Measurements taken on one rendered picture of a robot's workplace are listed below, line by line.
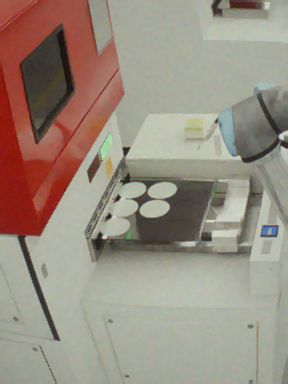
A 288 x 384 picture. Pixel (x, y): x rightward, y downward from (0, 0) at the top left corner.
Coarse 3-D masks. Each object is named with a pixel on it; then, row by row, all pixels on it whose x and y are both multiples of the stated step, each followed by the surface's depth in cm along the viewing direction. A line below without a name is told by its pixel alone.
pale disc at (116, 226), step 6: (108, 222) 242; (114, 222) 241; (120, 222) 241; (126, 222) 240; (102, 228) 240; (108, 228) 239; (114, 228) 239; (120, 228) 238; (126, 228) 238; (108, 234) 236; (114, 234) 236; (120, 234) 235
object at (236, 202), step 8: (232, 192) 249; (240, 192) 248; (248, 192) 248; (232, 200) 245; (240, 200) 244; (248, 200) 246; (224, 208) 242; (232, 208) 241; (240, 208) 240; (240, 232) 231; (216, 248) 226; (224, 248) 226; (232, 248) 225
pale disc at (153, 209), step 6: (144, 204) 248; (150, 204) 247; (156, 204) 247; (162, 204) 246; (168, 204) 246; (144, 210) 245; (150, 210) 244; (156, 210) 244; (162, 210) 243; (168, 210) 243; (144, 216) 242; (150, 216) 241; (156, 216) 241
